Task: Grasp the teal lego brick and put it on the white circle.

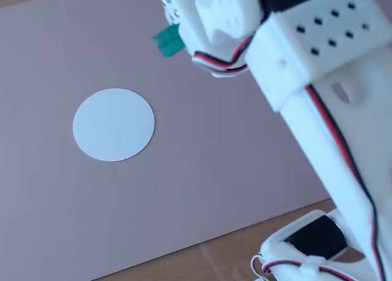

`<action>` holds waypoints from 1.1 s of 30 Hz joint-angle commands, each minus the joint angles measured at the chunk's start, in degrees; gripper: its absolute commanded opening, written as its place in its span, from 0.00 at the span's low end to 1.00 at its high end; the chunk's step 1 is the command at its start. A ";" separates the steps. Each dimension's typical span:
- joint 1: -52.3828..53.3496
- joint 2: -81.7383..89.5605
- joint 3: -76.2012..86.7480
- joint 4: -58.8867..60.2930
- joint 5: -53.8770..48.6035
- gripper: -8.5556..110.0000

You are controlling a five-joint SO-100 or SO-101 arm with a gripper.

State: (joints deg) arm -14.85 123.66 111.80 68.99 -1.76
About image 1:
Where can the white paper circle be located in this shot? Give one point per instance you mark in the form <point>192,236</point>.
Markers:
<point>113,125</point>

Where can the pale grey-pink table mat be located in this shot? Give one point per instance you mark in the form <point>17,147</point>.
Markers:
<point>92,48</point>

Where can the teal transparent lego brick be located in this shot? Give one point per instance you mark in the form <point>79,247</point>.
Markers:
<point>167,43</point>

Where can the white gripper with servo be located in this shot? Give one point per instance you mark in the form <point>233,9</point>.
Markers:
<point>169,11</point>

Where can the white 3d-printed robot arm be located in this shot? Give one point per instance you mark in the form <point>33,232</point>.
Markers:
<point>324,48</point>

